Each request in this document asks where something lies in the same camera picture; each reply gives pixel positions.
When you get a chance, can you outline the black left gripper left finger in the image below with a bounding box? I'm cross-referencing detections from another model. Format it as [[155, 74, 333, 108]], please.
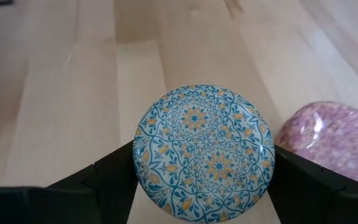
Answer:
[[0, 139, 139, 224]]

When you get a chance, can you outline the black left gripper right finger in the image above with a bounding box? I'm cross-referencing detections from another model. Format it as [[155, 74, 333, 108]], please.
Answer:
[[267, 144, 358, 224]]

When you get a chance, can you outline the blue patterned round tin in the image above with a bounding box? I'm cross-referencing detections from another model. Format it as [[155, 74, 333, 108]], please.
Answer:
[[132, 84, 275, 223]]

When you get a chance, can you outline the pink patterned round tin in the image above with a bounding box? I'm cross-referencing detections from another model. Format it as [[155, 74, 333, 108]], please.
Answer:
[[275, 101, 358, 190]]

